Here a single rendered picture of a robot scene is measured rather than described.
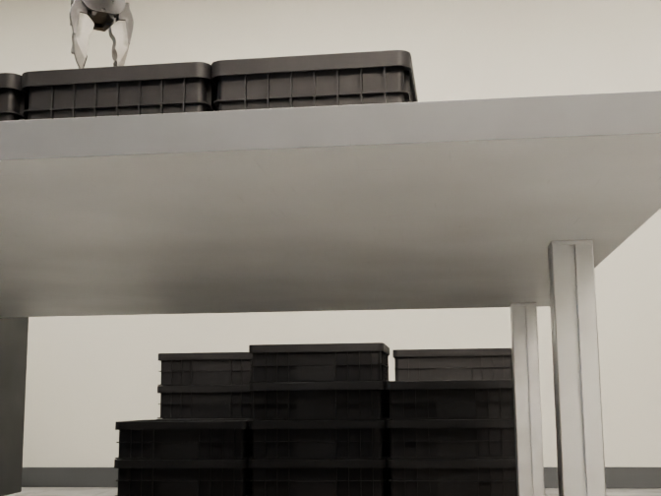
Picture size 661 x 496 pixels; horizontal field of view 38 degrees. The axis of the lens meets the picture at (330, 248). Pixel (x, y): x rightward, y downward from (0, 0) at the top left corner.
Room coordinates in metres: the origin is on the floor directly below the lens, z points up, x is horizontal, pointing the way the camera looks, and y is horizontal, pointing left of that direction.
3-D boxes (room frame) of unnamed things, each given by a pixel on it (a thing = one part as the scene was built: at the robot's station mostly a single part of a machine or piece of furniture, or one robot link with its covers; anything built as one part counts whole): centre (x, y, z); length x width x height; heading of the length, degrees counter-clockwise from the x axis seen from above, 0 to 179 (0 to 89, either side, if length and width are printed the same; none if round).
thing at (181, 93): (1.57, 0.30, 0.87); 0.40 x 0.30 x 0.11; 172
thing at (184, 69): (1.57, 0.30, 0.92); 0.40 x 0.30 x 0.02; 172
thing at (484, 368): (3.27, -0.42, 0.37); 0.40 x 0.30 x 0.45; 83
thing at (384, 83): (1.52, 0.00, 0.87); 0.40 x 0.30 x 0.11; 172
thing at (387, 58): (1.52, 0.00, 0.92); 0.40 x 0.30 x 0.02; 172
